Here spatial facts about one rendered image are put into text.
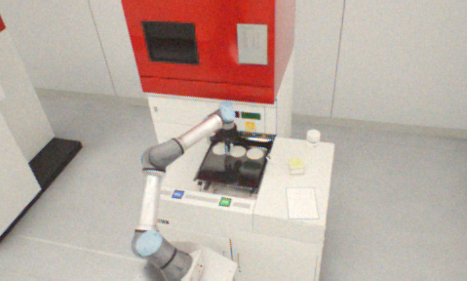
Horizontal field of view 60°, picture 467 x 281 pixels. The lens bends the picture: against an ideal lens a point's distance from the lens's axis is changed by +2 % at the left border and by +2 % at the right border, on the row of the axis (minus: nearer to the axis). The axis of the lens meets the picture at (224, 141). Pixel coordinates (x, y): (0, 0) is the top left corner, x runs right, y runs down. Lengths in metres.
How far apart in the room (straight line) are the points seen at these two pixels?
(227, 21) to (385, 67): 2.06
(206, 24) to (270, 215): 1.01
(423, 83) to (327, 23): 0.99
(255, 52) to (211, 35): 0.25
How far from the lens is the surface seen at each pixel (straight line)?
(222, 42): 2.13
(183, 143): 1.91
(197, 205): 2.08
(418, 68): 3.87
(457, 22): 3.74
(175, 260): 1.86
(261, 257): 2.26
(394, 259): 3.16
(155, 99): 2.56
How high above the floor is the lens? 2.48
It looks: 39 degrees down
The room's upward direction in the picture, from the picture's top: 5 degrees counter-clockwise
